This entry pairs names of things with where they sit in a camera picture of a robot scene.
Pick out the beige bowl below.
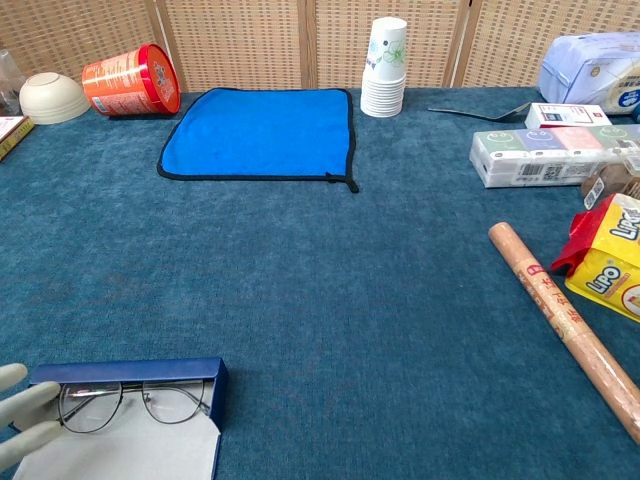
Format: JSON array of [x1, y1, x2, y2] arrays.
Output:
[[18, 72, 92, 126]]

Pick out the small gold white box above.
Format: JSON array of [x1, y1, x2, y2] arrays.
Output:
[[0, 115, 37, 162]]

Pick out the thin-framed eyeglasses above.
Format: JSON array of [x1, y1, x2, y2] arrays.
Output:
[[57, 379, 211, 434]]

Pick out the white paper cup stack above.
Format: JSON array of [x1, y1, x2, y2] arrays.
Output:
[[359, 16, 408, 119]]

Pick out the metal spoon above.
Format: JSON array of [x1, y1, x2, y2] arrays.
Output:
[[427, 101, 532, 123]]

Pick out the small white red box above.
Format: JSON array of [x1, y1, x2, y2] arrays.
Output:
[[523, 102, 613, 130]]

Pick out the teal table cover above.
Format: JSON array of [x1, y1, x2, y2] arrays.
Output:
[[0, 87, 640, 480]]

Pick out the brown foil roll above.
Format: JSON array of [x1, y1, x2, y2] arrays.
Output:
[[488, 222, 640, 446]]

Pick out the blue and white notebook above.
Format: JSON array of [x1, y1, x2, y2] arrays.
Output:
[[10, 356, 230, 480]]

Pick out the yellow Lipo snack bag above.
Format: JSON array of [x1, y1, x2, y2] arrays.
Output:
[[551, 193, 640, 324]]

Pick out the clear pack brown sachets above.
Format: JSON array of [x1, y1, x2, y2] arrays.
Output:
[[579, 162, 640, 211]]

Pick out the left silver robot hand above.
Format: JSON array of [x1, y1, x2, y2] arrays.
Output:
[[0, 362, 64, 469]]

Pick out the pale blue tissue pack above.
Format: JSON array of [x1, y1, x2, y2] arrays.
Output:
[[536, 31, 640, 116]]

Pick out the blue cloth black trim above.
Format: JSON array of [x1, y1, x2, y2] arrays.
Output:
[[156, 87, 360, 194]]

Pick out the wicker folding screen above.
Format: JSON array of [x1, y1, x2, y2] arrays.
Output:
[[0, 0, 640, 94]]

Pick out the pastel pocket tissue multipack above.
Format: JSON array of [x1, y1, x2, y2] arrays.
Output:
[[468, 124, 640, 189]]

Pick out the orange tub red lid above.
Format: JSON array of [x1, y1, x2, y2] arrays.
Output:
[[81, 42, 182, 118]]

